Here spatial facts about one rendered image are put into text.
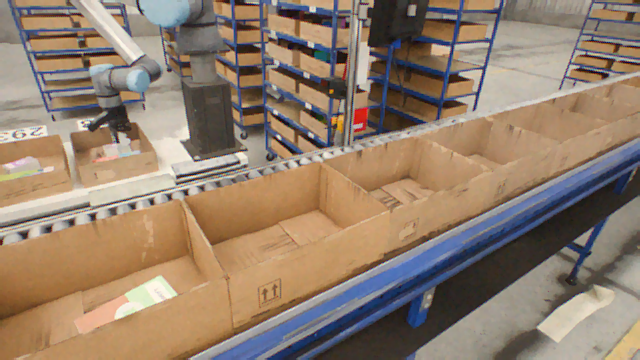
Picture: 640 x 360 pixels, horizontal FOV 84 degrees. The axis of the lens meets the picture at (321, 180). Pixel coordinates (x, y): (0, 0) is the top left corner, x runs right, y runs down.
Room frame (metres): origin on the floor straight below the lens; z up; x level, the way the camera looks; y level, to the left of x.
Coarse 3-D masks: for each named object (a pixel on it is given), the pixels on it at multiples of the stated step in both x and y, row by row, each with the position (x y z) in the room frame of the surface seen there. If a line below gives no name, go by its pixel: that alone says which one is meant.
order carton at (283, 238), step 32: (224, 192) 0.74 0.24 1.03; (256, 192) 0.79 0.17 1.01; (288, 192) 0.85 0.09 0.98; (320, 192) 0.90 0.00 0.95; (352, 192) 0.79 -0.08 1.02; (224, 224) 0.74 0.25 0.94; (256, 224) 0.79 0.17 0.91; (288, 224) 0.81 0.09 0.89; (320, 224) 0.82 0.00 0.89; (352, 224) 0.77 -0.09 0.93; (384, 224) 0.66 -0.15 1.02; (224, 256) 0.67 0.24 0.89; (256, 256) 0.68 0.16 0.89; (288, 256) 0.52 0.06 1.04; (320, 256) 0.56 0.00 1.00; (352, 256) 0.61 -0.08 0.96; (256, 288) 0.48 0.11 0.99; (288, 288) 0.52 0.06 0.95; (320, 288) 0.56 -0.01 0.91; (256, 320) 0.48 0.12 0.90
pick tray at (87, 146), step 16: (80, 144) 1.49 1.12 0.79; (96, 144) 1.52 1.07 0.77; (144, 144) 1.53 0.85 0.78; (80, 160) 1.38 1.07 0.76; (112, 160) 1.23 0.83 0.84; (128, 160) 1.27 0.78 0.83; (144, 160) 1.30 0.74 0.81; (80, 176) 1.17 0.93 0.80; (96, 176) 1.20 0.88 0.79; (112, 176) 1.23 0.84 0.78; (128, 176) 1.26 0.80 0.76
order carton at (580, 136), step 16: (512, 112) 1.46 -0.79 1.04; (528, 112) 1.54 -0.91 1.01; (544, 112) 1.55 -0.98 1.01; (560, 112) 1.50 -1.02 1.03; (576, 112) 1.45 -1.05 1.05; (528, 128) 1.57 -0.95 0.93; (544, 128) 1.53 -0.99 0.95; (560, 128) 1.48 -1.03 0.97; (576, 128) 1.43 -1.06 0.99; (592, 128) 1.39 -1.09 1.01; (608, 128) 1.34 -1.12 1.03; (560, 144) 1.13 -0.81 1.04; (576, 144) 1.19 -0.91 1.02; (592, 144) 1.28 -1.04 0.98; (560, 160) 1.15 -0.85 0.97; (576, 160) 1.23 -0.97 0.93; (592, 160) 1.33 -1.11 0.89
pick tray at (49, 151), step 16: (0, 144) 1.33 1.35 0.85; (16, 144) 1.36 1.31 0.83; (32, 144) 1.39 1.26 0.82; (48, 144) 1.42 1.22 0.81; (0, 160) 1.32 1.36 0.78; (16, 160) 1.34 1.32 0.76; (48, 160) 1.37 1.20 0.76; (64, 160) 1.21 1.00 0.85; (32, 176) 1.09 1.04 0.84; (48, 176) 1.11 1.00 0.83; (64, 176) 1.14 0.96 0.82; (0, 192) 1.03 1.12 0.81; (16, 192) 1.05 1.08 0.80; (32, 192) 1.08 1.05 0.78; (48, 192) 1.10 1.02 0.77; (64, 192) 1.13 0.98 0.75
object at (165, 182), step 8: (168, 176) 1.29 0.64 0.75; (136, 184) 1.21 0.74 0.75; (144, 184) 1.22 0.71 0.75; (152, 184) 1.22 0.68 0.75; (160, 184) 1.22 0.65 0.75; (168, 184) 1.22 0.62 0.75; (104, 192) 1.14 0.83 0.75; (112, 192) 1.15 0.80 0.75; (120, 192) 1.15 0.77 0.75; (128, 192) 1.15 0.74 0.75; (136, 192) 1.15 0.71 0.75; (144, 192) 1.16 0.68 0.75; (96, 200) 1.09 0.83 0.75; (104, 200) 1.09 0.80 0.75; (112, 200) 1.09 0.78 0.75
